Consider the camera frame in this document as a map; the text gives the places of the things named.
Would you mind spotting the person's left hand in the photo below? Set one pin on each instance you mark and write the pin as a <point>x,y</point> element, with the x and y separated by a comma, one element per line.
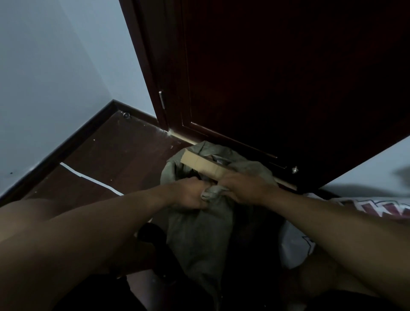
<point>190,193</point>

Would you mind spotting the person's right hand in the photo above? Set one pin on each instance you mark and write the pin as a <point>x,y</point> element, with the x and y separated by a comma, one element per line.
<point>250,189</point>

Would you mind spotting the cardboard boxes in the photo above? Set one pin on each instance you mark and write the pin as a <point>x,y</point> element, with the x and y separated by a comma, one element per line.
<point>198,163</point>

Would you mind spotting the green woven sack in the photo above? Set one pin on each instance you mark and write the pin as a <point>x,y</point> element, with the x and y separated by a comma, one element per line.
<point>198,237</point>

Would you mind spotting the white bag with red print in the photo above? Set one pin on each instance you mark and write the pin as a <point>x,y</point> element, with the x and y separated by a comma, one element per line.
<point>294,243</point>

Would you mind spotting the person's right forearm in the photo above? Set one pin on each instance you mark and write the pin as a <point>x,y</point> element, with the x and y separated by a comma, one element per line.
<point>346,230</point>

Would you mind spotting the person's left forearm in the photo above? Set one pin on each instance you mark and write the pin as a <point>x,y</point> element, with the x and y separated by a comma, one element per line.
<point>80,243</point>

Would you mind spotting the person's right leg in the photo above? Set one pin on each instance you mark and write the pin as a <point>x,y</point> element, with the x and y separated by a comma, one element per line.
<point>320,275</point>

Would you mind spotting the person's leg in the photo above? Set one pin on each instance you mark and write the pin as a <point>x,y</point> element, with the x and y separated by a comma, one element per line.
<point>22,214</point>
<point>320,275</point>

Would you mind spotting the person's left leg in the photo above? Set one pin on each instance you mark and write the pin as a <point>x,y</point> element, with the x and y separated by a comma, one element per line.
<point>22,214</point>

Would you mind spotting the small metal door catch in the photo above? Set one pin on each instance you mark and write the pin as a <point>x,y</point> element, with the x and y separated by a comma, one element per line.
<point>295,170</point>

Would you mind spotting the silver door hinge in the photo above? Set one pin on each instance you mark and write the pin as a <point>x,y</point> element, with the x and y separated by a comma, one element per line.
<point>162,100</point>

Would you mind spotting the metal floor door stopper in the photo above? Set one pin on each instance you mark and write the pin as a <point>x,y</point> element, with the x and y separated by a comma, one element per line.
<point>127,115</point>

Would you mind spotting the white floor strip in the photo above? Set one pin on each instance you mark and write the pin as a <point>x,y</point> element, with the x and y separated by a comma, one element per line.
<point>89,178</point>

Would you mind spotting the black shorts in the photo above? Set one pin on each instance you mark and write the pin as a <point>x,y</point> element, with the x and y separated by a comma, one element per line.
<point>96,294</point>

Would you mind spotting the dark brown wooden door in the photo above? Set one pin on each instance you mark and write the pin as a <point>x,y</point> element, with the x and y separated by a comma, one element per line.
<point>153,57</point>

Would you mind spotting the dark baseboard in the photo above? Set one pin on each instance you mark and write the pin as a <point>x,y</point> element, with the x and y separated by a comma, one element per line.
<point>48,157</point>

